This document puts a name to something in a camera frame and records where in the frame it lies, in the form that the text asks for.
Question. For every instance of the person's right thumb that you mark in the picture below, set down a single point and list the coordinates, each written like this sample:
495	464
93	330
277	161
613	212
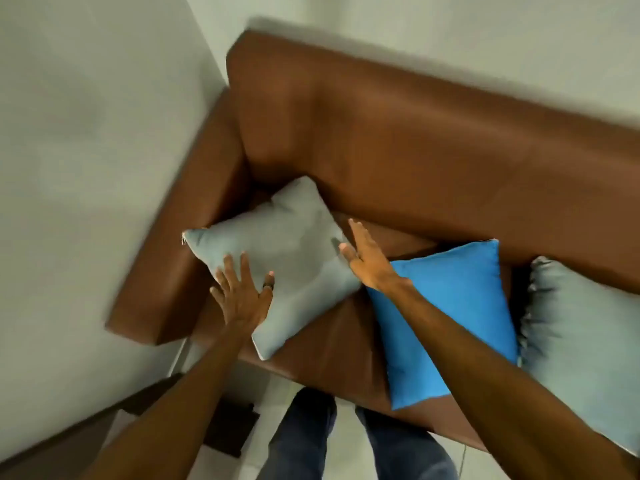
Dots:
348	253

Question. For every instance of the grey cushion with fringed edge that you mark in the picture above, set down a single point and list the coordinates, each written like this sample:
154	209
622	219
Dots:
585	344

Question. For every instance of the person's right forearm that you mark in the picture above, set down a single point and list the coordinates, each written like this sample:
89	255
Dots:
500	394

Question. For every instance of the dark floor mat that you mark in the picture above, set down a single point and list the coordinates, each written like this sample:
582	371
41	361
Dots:
232	427

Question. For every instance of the person's blue jeans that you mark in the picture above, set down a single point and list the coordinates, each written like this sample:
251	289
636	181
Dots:
305	439

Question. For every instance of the person's left thumb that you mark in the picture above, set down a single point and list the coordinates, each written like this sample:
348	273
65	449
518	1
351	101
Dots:
265	296

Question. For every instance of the plain grey cushion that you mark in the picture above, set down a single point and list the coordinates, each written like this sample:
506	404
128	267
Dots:
292	239

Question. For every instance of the person's left little finger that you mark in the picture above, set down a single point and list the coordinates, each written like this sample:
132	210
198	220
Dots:
217	296

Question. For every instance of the person's right hand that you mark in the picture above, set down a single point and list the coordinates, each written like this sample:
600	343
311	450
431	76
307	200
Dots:
372	267

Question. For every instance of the person's left forearm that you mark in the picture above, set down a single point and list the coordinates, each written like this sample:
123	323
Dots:
175	409

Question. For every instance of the person's left hand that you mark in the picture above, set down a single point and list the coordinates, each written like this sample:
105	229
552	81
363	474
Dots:
242	304

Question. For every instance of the blue cushion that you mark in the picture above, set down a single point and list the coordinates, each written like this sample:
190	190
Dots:
450	299

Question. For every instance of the brown leather sofa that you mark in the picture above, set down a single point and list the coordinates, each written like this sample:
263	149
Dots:
400	159

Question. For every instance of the person's left middle finger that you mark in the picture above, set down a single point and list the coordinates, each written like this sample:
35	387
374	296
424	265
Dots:
231	270

